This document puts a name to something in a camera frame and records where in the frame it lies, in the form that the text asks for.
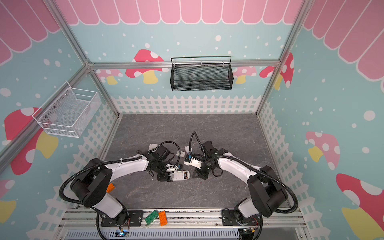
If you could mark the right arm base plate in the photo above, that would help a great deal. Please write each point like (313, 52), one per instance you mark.
(231, 217)

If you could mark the orange brick on left arm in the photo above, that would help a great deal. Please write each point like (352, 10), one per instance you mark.
(110, 188)

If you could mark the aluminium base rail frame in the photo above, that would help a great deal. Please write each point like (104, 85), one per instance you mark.
(184, 224)

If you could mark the black mesh wall basket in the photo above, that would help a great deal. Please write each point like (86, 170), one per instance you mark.
(212, 73)

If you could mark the orange toy brick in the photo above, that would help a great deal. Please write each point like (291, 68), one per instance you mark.
(163, 218)

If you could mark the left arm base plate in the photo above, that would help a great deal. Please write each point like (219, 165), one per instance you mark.
(135, 218)

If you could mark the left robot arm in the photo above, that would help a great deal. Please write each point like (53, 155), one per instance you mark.
(88, 187)

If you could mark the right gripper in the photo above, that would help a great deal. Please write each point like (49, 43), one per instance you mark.
(202, 173)

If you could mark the white remote control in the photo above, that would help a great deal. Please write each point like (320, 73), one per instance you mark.
(153, 146)
(180, 176)

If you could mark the white wire wall basket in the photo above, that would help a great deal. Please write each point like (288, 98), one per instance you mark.
(69, 112)

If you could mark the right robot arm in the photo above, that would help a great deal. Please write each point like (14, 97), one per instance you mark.
(268, 194)

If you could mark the green toy brick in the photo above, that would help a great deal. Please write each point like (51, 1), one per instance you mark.
(151, 217)

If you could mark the small green circuit board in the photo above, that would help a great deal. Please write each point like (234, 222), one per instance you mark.
(122, 233)

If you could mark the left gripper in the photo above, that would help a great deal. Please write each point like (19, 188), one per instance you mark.
(164, 178)

